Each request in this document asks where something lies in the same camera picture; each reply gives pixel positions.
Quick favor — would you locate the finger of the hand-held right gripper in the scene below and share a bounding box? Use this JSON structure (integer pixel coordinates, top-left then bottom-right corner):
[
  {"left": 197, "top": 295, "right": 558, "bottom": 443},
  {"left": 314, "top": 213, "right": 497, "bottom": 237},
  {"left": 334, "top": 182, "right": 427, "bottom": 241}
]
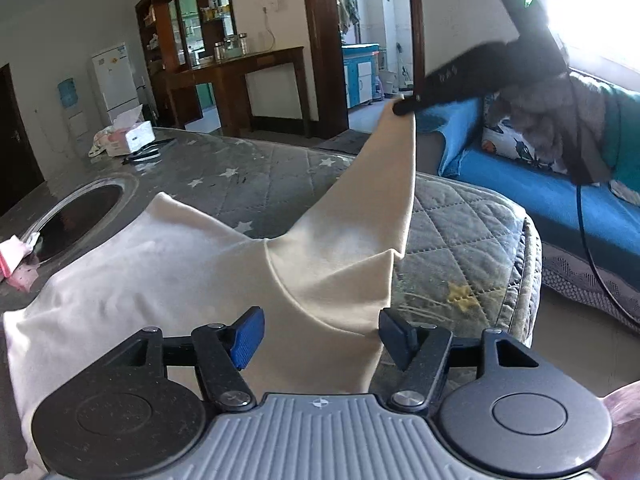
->
[{"left": 392, "top": 92, "right": 436, "bottom": 117}]

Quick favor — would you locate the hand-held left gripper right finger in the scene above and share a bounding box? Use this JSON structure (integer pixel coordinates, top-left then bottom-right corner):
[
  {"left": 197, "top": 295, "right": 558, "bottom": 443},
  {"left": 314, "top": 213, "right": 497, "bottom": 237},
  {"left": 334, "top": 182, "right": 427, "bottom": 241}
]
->
[{"left": 378, "top": 308, "right": 538, "bottom": 412}]

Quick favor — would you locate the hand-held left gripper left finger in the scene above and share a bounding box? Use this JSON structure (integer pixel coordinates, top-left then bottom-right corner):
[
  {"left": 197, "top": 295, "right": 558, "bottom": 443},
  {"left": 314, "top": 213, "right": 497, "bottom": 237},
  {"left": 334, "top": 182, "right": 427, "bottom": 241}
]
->
[{"left": 107, "top": 306, "right": 265, "bottom": 412}]

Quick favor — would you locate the cream garment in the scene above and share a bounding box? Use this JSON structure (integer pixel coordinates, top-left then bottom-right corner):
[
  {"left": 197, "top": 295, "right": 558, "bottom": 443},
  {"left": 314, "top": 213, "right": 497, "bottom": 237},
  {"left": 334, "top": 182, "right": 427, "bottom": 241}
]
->
[{"left": 2, "top": 94, "right": 420, "bottom": 478}]

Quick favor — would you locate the blue white cabinet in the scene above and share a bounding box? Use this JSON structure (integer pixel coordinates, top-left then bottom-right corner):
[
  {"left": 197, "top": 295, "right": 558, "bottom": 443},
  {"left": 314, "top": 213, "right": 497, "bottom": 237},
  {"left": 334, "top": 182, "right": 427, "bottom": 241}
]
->
[{"left": 342, "top": 42, "right": 381, "bottom": 108}]

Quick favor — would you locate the white printed pillow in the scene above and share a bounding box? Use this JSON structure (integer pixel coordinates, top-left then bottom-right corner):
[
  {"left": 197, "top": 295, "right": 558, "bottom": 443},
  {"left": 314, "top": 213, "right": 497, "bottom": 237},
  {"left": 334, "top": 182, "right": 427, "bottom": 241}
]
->
[{"left": 481, "top": 117, "right": 571, "bottom": 173}]

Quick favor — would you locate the teal cloth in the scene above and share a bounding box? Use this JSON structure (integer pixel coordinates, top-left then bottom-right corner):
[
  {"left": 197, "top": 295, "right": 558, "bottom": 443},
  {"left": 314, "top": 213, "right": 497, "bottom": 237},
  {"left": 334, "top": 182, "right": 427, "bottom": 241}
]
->
[{"left": 600, "top": 82, "right": 640, "bottom": 196}]

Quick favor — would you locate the blue sofa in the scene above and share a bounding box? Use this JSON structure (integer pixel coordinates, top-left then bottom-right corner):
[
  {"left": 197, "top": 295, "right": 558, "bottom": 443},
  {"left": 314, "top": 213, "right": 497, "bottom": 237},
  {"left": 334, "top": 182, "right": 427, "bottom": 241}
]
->
[{"left": 417, "top": 67, "right": 640, "bottom": 331}]

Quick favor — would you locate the wooden console table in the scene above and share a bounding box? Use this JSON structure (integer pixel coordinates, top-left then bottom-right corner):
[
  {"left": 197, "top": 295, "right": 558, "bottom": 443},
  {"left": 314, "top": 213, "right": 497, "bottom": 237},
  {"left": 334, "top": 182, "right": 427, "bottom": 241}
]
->
[{"left": 164, "top": 46, "right": 307, "bottom": 138}]

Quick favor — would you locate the round black built-in cooktop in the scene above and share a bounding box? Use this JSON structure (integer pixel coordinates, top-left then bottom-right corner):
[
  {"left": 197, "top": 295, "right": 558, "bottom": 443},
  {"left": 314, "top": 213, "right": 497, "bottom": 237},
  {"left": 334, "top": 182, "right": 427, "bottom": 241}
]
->
[{"left": 25, "top": 175, "right": 138, "bottom": 266}]

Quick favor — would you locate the black flat device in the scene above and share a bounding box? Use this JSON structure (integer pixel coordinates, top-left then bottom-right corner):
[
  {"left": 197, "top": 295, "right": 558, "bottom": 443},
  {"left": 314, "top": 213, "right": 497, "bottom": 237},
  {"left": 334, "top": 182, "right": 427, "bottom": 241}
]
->
[{"left": 122, "top": 137, "right": 177, "bottom": 165}]

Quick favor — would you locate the white pink tissue pack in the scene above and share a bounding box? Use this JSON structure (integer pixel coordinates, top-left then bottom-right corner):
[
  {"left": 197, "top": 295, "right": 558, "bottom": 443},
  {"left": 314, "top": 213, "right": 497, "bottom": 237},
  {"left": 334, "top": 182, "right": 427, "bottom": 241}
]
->
[{"left": 106, "top": 107, "right": 155, "bottom": 156}]

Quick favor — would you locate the floral cloth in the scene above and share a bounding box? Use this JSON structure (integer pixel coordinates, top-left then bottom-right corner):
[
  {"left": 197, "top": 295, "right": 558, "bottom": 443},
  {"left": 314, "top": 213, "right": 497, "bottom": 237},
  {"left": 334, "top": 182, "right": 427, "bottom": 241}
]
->
[{"left": 88, "top": 129, "right": 112, "bottom": 157}]

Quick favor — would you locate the person's pink clothing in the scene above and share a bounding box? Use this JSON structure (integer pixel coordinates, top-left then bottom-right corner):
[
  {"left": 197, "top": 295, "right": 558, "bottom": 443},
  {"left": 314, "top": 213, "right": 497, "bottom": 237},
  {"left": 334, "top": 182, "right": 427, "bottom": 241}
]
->
[{"left": 597, "top": 382, "right": 640, "bottom": 480}]

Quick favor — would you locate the pink white small cloth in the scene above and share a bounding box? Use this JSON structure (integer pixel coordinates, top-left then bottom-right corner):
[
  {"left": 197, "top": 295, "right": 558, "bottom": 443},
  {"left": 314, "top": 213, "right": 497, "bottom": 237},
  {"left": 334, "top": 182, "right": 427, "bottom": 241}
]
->
[{"left": 0, "top": 232, "right": 41, "bottom": 291}]

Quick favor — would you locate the wooden glass display cabinet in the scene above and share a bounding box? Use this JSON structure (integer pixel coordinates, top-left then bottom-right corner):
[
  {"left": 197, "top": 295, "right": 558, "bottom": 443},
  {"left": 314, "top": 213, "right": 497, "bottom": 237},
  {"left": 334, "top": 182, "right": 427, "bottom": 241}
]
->
[{"left": 135, "top": 0, "right": 238, "bottom": 128}]

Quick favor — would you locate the white fridge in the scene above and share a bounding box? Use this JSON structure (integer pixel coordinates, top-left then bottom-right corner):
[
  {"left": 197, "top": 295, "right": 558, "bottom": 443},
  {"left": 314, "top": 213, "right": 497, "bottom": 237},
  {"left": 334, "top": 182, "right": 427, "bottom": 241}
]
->
[{"left": 91, "top": 42, "right": 138, "bottom": 128}]

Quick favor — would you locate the dark wooden door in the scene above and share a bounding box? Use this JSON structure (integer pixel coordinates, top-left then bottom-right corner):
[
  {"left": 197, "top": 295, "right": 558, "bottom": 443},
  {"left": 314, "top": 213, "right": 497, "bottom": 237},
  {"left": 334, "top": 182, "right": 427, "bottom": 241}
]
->
[{"left": 0, "top": 63, "right": 46, "bottom": 216}]

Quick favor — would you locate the white water dispenser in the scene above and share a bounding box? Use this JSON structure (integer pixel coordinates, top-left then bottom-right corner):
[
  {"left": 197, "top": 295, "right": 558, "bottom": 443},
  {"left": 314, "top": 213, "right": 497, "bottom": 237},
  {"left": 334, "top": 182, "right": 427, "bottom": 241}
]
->
[{"left": 56, "top": 77, "right": 91, "bottom": 138}]

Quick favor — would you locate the black cable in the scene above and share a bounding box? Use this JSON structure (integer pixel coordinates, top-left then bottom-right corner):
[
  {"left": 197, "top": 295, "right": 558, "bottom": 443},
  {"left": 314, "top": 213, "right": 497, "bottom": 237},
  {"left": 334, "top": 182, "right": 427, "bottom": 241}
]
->
[{"left": 575, "top": 182, "right": 640, "bottom": 328}]

